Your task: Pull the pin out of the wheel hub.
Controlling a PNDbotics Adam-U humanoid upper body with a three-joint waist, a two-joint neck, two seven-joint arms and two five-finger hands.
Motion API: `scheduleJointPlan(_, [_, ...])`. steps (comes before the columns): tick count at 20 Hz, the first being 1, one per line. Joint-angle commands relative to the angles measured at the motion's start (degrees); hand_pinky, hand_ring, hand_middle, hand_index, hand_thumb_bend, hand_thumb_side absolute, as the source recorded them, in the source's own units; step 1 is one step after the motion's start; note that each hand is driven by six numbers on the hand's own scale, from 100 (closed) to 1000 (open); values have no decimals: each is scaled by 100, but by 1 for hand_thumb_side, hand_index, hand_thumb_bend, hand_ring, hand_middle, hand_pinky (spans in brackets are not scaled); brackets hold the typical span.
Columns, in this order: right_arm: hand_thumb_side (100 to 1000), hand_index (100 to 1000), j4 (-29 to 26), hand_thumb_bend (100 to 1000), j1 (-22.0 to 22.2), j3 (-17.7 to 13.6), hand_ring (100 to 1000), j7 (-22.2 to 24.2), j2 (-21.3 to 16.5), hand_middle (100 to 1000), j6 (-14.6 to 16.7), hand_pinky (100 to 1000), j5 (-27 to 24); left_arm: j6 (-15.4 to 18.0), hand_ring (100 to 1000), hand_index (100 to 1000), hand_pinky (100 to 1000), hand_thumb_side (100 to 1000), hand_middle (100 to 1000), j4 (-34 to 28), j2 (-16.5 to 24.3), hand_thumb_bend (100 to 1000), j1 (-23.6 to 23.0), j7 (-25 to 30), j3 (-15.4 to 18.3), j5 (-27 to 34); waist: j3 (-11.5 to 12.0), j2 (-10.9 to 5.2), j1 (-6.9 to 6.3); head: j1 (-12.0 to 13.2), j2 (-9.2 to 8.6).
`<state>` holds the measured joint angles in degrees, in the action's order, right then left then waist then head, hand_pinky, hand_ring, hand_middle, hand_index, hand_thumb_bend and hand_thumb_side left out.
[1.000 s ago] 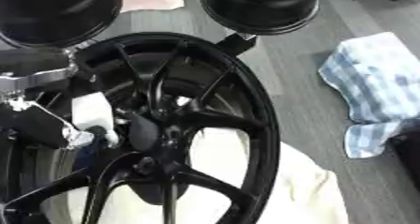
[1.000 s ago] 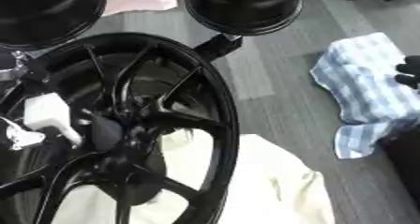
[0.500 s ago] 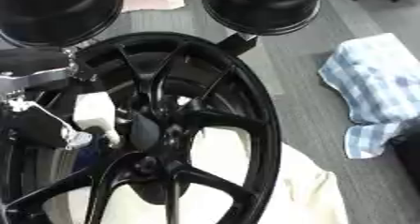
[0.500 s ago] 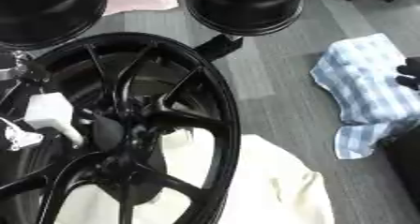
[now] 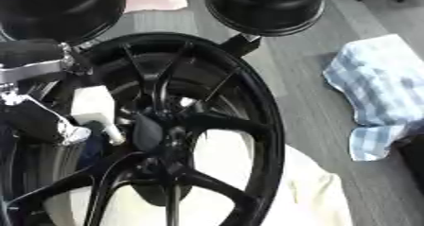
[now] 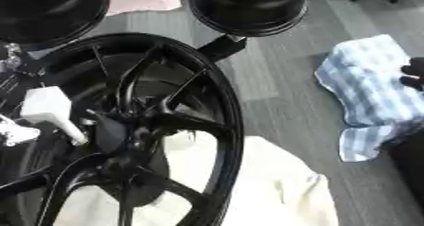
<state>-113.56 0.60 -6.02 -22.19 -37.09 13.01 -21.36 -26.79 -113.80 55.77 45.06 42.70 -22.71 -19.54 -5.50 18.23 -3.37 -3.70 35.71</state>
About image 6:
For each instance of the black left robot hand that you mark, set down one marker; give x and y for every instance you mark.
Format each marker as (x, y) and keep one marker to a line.
(12, 132)

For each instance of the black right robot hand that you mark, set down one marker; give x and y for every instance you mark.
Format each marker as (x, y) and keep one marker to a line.
(414, 70)

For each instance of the black spoked wheel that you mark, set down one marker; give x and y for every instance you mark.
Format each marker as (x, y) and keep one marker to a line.
(223, 110)

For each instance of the white pin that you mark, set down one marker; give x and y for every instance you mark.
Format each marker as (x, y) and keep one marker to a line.
(46, 105)

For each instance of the blue white striped cloth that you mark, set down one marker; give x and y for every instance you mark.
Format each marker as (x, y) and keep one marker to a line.
(370, 91)

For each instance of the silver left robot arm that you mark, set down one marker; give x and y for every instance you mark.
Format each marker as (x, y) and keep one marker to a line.
(10, 58)

